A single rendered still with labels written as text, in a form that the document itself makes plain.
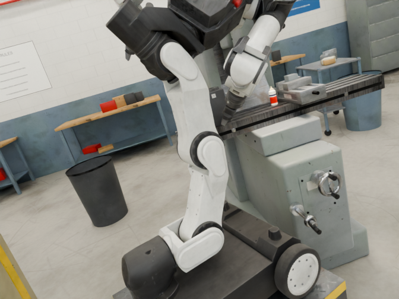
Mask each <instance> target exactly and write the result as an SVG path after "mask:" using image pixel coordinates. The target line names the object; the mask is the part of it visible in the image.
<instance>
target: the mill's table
mask: <svg viewBox="0 0 399 299"><path fill-rule="evenodd" d="M325 88H326V92H327V96H326V97H324V98H321V99H319V100H315V101H312V102H310V103H306V104H303V105H301V104H295V103H289V102H285V101H279V100H277V101H278V104H276V105H274V106H272V105H271V102H270V101H269V102H267V103H264V104H260V105H257V106H254V107H250V108H248V109H245V110H241V111H238V112H236V113H235V114H234V116H233V118H232V120H231V122H229V123H226V125H225V126H223V125H218V126H216V130H217V132H218V134H219V135H220V136H221V138H222V139H223V140H226V139H229V138H232V137H235V136H238V135H242V134H244V133H248V132H251V131H254V130H257V129H260V128H263V127H266V126H270V125H273V124H275V123H278V122H282V121H284V120H288V119H291V118H294V117H297V116H300V115H303V114H306V113H310V112H313V111H316V110H319V109H322V108H324V107H328V106H331V105H334V104H337V103H341V102H343V101H346V100H349V99H352V98H356V97H359V96H362V95H365V94H368V93H371V92H374V91H378V90H381V89H383V88H385V83H384V75H376V74H370V75H368V74H362V75H361V74H356V75H352V76H349V77H346V78H343V79H339V80H336V81H333V82H330V83H327V84H325Z"/></svg>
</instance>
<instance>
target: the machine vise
mask: <svg viewBox="0 0 399 299"><path fill-rule="evenodd" d="M283 83H285V80H284V81H280V82H277V83H276V84H275V85H276V88H273V90H275V92H276V96H277V100H279V101H285V102H289V103H295V104H301V105H303V104H306V103H310V102H312V101H315V100H319V99H321V98H324V97H326V96H327V92H326V88H325V84H308V85H305V86H303V87H299V88H295V89H293V90H290V91H286V90H283ZM313 91H319V95H315V94H312V92H313Z"/></svg>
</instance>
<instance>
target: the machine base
mask: <svg viewBox="0 0 399 299"><path fill-rule="evenodd" d="M224 200H225V201H227V202H228V203H230V204H232V205H234V206H236V207H238V208H240V209H242V210H244V211H246V212H248V213H250V214H252V215H254V216H256V217H257V218H259V219H261V220H263V221H265V222H267V221H266V220H265V219H264V217H263V216H262V215H261V214H260V213H259V212H258V210H257V209H256V207H254V206H253V204H252V203H251V202H250V200H248V201H244V202H240V201H239V200H238V198H237V197H236V196H235V194H234V193H233V192H232V191H231V189H230V188H229V187H228V185H227V186H226V191H225V199H224ZM350 219H351V228H352V233H353V241H354V247H353V248H351V249H348V250H345V251H343V252H340V253H337V254H336V255H332V256H330V257H327V258H325V259H322V260H321V266H322V267H323V268H324V269H326V270H330V269H332V268H336V267H338V266H340V265H343V264H345V263H348V262H351V261H353V260H356V259H358V258H361V257H364V256H366V255H368V254H369V242H368V232H367V228H366V227H365V226H364V225H362V224H361V223H359V222H358V221H356V220H355V219H354V218H352V217H350Z"/></svg>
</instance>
